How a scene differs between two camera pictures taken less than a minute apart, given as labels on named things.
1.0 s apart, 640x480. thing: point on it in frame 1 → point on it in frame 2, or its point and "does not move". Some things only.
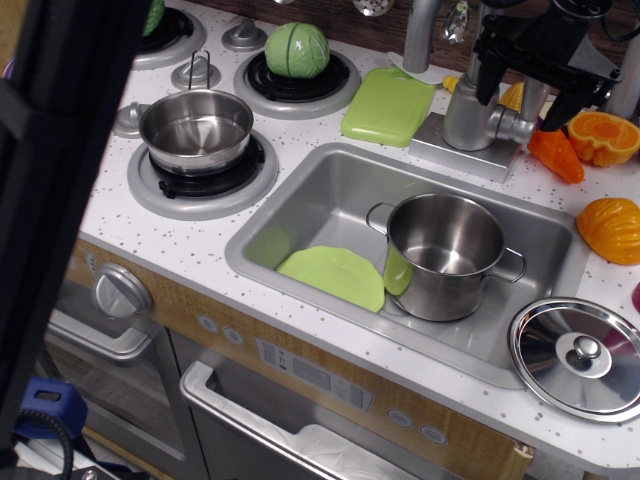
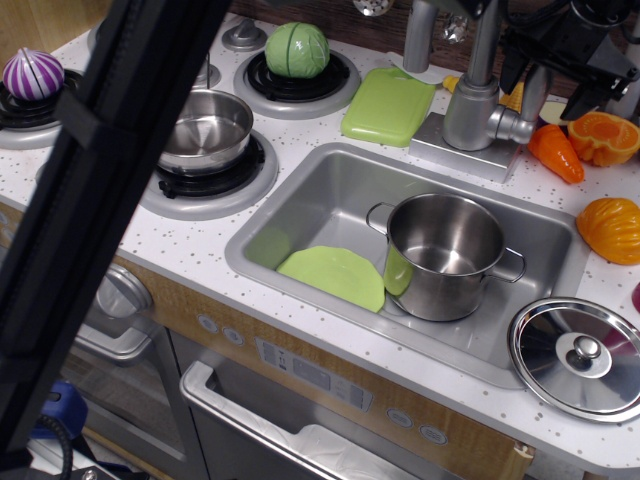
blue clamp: (56, 397) does not move
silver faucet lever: (503, 123) does not move
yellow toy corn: (512, 98) does not move
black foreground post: (64, 70) → (66, 211)
